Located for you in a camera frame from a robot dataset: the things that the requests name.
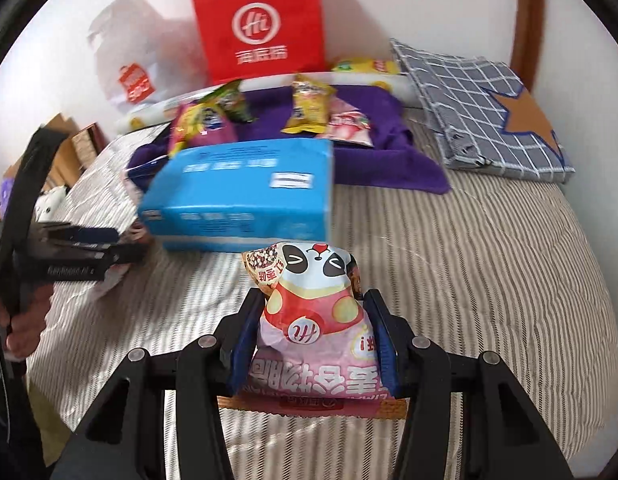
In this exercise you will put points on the white plastic bag red logo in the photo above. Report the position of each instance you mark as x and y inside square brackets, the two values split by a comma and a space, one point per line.
[134, 45]

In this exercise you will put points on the grey checked star pillow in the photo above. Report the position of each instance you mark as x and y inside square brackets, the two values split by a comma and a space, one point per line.
[464, 110]

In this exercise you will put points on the white black spotted object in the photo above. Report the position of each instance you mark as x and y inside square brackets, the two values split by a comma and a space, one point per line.
[51, 202]

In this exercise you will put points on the cardboard boxes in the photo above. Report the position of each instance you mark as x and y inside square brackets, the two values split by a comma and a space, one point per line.
[84, 150]

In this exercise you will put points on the yellow crinkled snack packet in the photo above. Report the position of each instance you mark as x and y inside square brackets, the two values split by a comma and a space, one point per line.
[306, 105]

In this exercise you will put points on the wooden bed headboard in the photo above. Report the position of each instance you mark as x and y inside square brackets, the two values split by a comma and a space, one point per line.
[529, 20]

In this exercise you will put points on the blue tissue pack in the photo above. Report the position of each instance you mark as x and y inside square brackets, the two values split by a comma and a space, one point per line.
[239, 195]

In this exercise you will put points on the pink panda snack packet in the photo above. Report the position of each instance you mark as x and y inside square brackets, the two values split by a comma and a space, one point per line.
[319, 320]

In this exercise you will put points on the white red strawberry snack packet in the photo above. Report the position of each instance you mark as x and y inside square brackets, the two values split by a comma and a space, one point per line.
[346, 125]

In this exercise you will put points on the purple yellow snack packet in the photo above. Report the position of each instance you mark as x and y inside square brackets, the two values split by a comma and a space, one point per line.
[199, 127]

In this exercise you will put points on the white lemon print package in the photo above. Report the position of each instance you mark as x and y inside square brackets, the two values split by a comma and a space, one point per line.
[149, 112]

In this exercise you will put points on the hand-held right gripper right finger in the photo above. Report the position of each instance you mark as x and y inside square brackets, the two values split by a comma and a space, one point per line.
[386, 350]

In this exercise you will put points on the green snack packet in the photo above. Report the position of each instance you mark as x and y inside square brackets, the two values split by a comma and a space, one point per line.
[231, 100]

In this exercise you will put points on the purple soft object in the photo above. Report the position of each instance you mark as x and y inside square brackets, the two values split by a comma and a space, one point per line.
[5, 192]

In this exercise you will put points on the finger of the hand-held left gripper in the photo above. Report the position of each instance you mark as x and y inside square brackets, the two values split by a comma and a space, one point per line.
[96, 236]
[124, 255]

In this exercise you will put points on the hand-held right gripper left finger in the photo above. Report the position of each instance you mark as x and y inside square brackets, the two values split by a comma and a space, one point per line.
[241, 350]

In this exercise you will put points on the purple towel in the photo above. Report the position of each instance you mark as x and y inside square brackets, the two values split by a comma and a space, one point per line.
[384, 160]

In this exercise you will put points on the red paper bag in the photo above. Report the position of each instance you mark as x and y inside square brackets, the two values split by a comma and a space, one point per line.
[259, 20]

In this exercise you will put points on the yellow lemon snack packet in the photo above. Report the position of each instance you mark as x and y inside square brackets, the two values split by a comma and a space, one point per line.
[364, 66]

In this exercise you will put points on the person's left hand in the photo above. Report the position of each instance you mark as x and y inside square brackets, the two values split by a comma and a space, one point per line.
[31, 320]

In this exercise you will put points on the striped bed quilt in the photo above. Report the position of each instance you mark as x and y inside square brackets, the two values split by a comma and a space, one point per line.
[464, 285]

